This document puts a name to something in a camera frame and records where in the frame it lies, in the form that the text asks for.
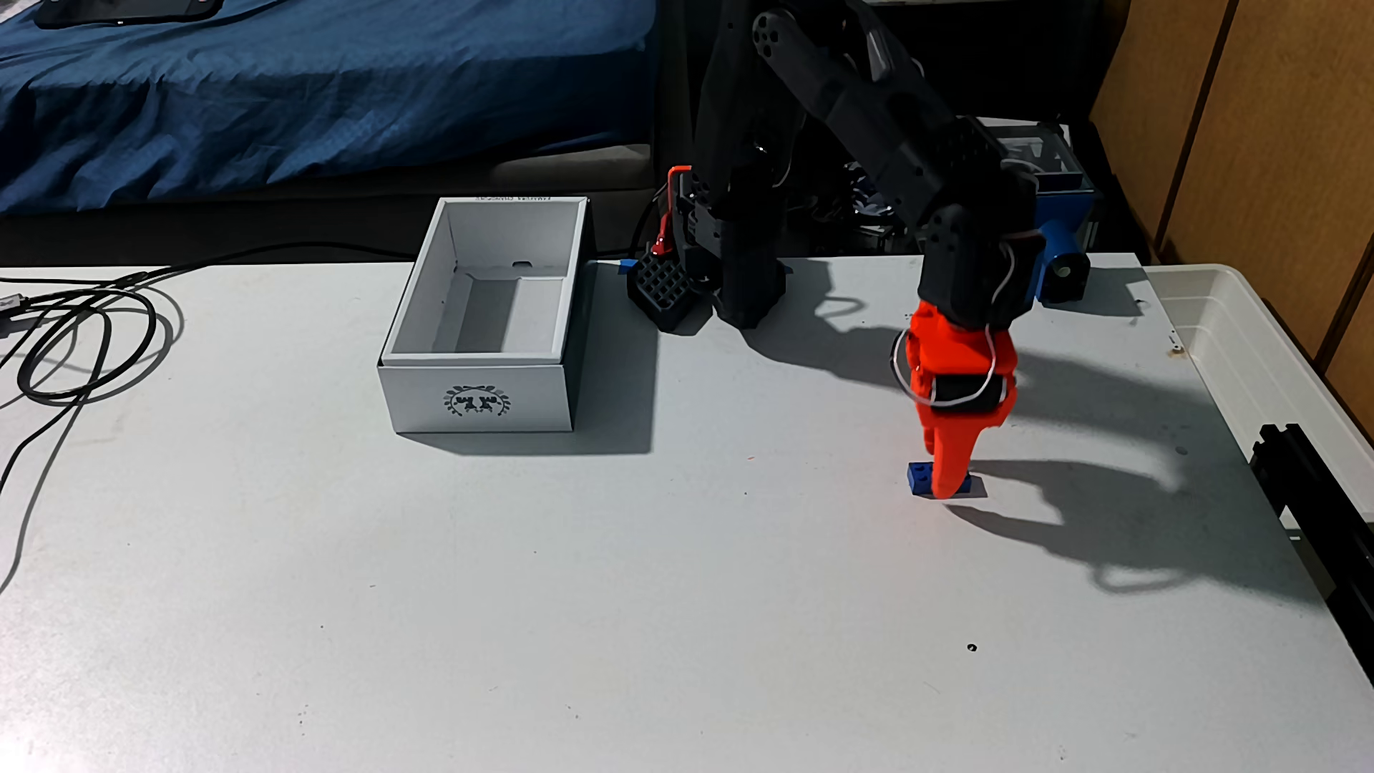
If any brown wooden cabinet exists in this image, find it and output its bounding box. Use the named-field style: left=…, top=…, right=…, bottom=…
left=1089, top=0, right=1374, bottom=431

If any thin black cable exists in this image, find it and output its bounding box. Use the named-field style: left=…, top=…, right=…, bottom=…
left=0, top=281, right=186, bottom=594

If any thick black cable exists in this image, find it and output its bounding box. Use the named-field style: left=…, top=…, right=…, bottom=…
left=0, top=241, right=420, bottom=407

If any dark bed frame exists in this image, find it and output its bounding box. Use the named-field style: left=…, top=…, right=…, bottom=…
left=0, top=145, right=656, bottom=268

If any white plastic bin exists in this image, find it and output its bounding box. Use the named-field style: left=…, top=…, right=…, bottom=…
left=1146, top=263, right=1374, bottom=517

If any black aluminium rail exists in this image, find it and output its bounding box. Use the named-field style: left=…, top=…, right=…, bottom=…
left=1250, top=424, right=1374, bottom=683

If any blue toy brick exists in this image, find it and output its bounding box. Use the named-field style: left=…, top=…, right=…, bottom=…
left=907, top=462, right=987, bottom=497

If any white cardboard box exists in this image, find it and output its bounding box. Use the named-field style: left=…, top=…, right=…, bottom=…
left=376, top=195, right=592, bottom=435

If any black flat device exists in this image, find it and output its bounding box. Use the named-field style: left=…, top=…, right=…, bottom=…
left=32, top=0, right=225, bottom=29

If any blue printed camera mount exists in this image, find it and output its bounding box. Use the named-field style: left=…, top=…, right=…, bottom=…
left=1030, top=175, right=1098, bottom=305

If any clear enclosure with black frame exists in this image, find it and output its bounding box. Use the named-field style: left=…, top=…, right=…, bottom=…
left=982, top=116, right=1096, bottom=256

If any blue bed cover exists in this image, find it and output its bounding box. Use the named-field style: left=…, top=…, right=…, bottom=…
left=0, top=0, right=658, bottom=216

